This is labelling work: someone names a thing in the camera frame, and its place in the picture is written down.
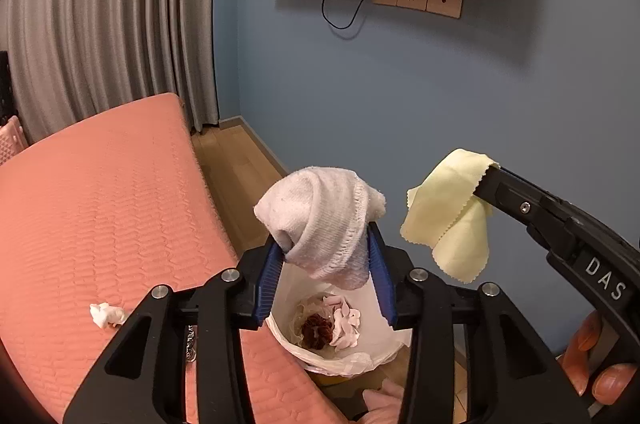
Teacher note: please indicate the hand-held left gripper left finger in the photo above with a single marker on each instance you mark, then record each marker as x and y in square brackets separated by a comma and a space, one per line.
[265, 289]

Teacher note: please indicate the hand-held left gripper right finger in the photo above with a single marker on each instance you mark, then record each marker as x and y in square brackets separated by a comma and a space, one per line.
[384, 284]

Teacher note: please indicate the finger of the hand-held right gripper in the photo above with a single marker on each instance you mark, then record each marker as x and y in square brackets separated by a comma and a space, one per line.
[520, 209]
[537, 196]

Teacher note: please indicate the beige tulle scrunchie with pearls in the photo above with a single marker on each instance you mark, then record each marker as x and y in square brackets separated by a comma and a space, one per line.
[306, 308]

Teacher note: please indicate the light pink cloth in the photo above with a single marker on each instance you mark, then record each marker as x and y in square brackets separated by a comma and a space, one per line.
[345, 324]

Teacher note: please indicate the trash bin with white bag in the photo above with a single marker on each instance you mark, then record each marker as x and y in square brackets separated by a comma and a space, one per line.
[380, 349]

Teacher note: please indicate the dark red flower scrunchie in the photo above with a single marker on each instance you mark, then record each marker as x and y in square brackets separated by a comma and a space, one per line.
[317, 331]

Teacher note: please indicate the pale yellow cloth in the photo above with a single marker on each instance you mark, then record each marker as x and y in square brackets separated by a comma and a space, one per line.
[450, 204]

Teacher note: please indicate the white sock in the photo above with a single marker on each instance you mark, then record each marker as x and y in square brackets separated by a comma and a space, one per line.
[320, 214]

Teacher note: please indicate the person's right hand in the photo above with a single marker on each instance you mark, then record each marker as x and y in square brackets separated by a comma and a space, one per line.
[575, 354]

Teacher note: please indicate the leopard print scrunchie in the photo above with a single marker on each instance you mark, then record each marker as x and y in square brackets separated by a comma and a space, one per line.
[191, 344]

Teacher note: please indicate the person's pink clothing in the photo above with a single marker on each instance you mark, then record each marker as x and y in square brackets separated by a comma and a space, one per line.
[382, 404]

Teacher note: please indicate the white crumpled tissue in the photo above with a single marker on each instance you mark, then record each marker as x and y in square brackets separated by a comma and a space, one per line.
[106, 315]

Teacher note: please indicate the pink quilted bed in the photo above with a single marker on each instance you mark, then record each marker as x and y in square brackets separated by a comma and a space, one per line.
[100, 204]

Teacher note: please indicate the pink suitcase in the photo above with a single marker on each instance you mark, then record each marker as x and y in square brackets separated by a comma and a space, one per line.
[11, 138]

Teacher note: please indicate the grey curtain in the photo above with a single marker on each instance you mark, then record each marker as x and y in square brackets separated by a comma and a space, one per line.
[110, 13]

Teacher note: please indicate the black suitcase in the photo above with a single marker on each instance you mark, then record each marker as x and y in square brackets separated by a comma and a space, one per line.
[4, 88]

